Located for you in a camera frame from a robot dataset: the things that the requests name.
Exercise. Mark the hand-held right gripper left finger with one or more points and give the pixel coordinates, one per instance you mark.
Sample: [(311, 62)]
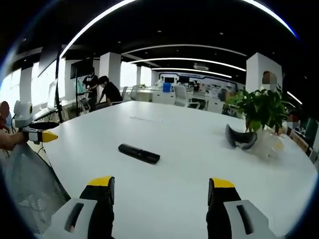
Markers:
[(96, 211)]

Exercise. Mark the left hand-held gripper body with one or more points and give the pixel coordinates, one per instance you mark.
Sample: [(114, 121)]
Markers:
[(22, 113)]

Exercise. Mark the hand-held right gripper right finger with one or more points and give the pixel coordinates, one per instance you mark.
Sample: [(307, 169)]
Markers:
[(224, 211)]

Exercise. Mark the black remote control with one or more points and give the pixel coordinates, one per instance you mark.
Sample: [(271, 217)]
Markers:
[(139, 153)]

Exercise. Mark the person's left hand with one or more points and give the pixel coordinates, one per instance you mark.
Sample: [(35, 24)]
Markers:
[(11, 140)]

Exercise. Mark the black tripod stand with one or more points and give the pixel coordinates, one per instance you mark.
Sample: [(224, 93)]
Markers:
[(58, 82)]

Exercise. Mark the grey mesh office chair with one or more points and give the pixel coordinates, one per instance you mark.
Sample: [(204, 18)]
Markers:
[(30, 184)]

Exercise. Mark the black curved headset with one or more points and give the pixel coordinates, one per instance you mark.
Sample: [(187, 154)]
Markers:
[(239, 139)]

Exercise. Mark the clear glass plant vase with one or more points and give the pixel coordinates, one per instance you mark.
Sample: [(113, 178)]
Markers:
[(270, 144)]

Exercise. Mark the green potted plant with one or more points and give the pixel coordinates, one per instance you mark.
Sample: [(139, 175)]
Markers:
[(259, 109)]

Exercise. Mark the white office chair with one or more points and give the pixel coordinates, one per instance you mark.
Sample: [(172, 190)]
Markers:
[(181, 95)]

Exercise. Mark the white office desk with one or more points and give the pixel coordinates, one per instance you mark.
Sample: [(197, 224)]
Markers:
[(159, 95)]

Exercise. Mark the blue box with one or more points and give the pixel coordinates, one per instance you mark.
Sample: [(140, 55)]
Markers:
[(167, 87)]

